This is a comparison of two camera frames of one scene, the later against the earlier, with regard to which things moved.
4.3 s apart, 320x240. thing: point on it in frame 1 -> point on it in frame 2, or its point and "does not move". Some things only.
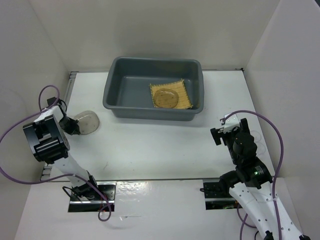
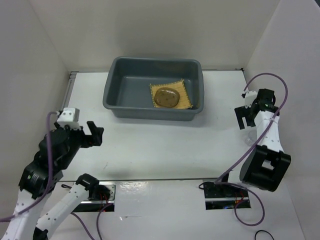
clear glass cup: x=256 y=136 does not move
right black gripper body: x=229 y=139 -> x=252 y=117
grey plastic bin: x=127 y=90 does not move
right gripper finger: x=217 y=136 -> x=243 y=112
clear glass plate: x=166 y=98 does not move
